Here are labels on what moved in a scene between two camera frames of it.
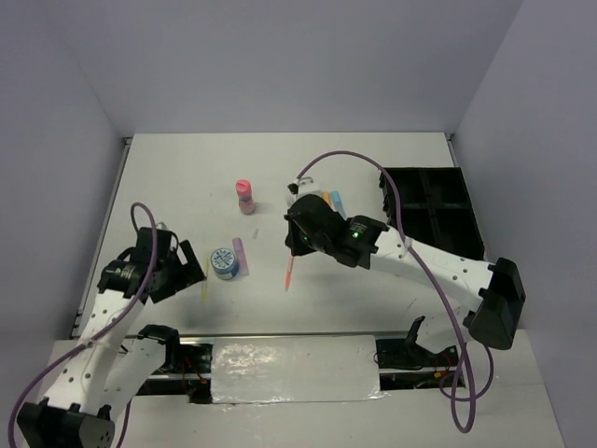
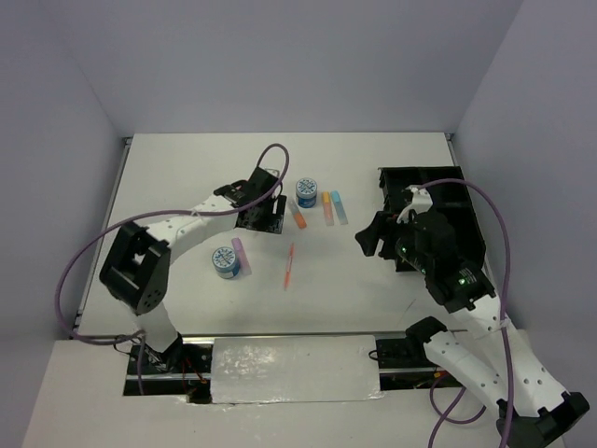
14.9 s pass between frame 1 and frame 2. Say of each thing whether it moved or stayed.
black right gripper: moved
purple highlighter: stayed
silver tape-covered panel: stayed
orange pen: stayed
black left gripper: moved
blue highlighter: stayed
